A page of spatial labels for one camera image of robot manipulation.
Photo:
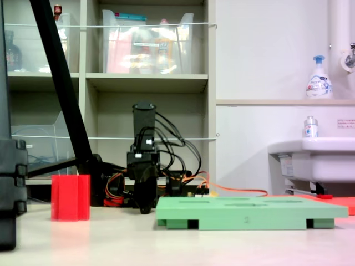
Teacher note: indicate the small clear sanitizer bottle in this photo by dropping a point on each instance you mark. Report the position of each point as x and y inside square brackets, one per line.
[310, 128]

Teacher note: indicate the black tripod strut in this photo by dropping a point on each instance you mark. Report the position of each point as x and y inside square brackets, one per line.
[52, 167]

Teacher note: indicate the white pump soap bottle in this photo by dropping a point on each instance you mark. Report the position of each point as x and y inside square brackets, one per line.
[319, 83]

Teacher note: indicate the large clear storage bin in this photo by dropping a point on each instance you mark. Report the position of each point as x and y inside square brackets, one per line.
[124, 55]

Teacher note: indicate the green shape-hole board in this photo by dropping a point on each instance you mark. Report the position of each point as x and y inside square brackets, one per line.
[235, 216]

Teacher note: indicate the white sink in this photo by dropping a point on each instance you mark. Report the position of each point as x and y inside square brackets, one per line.
[319, 163]

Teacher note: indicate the red black table clamp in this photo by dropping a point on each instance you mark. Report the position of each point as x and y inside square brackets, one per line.
[113, 201]

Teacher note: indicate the black tripod leg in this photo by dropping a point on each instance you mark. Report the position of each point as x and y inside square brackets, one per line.
[61, 72]
[4, 83]

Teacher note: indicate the beige shelf unit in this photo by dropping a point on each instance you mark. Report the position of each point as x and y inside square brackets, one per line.
[147, 79]

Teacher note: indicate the metal faucet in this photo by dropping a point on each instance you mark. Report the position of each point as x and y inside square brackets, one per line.
[350, 58]

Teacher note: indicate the yellow spray bottle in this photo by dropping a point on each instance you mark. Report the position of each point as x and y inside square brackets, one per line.
[165, 52]

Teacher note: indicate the dark glass bottle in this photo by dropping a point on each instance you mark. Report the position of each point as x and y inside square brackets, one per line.
[12, 55]

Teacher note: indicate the notched black stack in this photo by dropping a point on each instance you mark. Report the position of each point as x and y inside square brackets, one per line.
[11, 180]

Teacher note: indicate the red cross columnar block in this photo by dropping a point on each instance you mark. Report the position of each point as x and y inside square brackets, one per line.
[69, 199]

